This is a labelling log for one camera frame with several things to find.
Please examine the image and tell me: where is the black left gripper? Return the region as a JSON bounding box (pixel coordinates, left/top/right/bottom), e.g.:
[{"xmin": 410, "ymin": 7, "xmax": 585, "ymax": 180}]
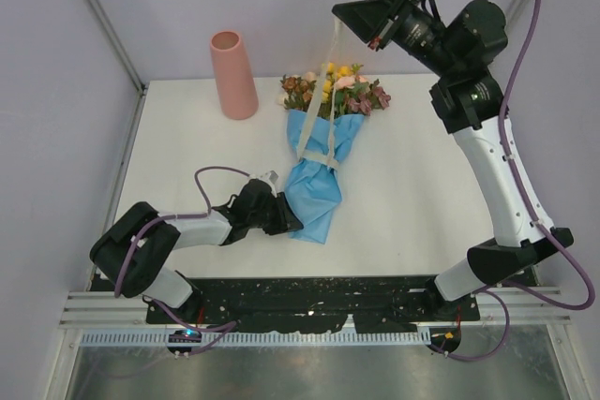
[{"xmin": 248, "ymin": 192, "xmax": 303, "ymax": 235}]

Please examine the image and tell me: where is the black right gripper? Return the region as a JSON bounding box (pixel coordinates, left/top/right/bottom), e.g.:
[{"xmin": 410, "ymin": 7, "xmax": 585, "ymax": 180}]
[{"xmin": 331, "ymin": 0, "xmax": 460, "ymax": 81}]

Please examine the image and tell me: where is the blue wrapping paper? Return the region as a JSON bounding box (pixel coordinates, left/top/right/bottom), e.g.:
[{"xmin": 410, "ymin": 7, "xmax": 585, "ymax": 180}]
[{"xmin": 284, "ymin": 114, "xmax": 365, "ymax": 244}]

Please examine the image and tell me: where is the cream ribbon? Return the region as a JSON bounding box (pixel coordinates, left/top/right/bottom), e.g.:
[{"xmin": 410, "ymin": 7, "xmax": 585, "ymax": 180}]
[{"xmin": 294, "ymin": 15, "xmax": 351, "ymax": 171}]

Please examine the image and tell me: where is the artificial flower bunch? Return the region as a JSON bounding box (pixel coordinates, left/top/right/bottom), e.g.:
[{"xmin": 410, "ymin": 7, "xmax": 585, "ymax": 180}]
[{"xmin": 277, "ymin": 62, "xmax": 392, "ymax": 119}]

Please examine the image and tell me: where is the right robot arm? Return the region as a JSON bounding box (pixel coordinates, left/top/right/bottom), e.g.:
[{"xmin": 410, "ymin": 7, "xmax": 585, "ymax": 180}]
[{"xmin": 332, "ymin": 0, "xmax": 574, "ymax": 319}]

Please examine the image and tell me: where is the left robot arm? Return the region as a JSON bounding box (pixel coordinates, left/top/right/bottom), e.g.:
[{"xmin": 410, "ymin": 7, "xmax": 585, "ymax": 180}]
[{"xmin": 90, "ymin": 178, "xmax": 303, "ymax": 323}]

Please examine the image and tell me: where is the pink tapered vase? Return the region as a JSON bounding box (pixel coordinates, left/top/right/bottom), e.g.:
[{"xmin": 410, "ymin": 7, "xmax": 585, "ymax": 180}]
[{"xmin": 210, "ymin": 31, "xmax": 259, "ymax": 120}]

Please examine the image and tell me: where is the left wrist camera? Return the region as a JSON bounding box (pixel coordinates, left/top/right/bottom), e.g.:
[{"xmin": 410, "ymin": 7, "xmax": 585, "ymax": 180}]
[{"xmin": 249, "ymin": 170, "xmax": 278, "ymax": 197}]

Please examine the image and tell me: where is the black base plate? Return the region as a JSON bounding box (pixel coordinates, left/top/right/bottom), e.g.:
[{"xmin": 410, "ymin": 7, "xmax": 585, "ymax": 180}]
[{"xmin": 174, "ymin": 275, "xmax": 480, "ymax": 334}]

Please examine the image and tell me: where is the white slotted cable duct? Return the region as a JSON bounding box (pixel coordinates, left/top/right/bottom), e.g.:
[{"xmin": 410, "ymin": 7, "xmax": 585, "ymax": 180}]
[{"xmin": 80, "ymin": 327, "xmax": 430, "ymax": 348}]

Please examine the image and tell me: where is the left aluminium frame post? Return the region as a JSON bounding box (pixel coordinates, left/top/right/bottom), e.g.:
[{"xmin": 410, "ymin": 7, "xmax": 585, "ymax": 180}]
[{"xmin": 55, "ymin": 0, "xmax": 147, "ymax": 95}]

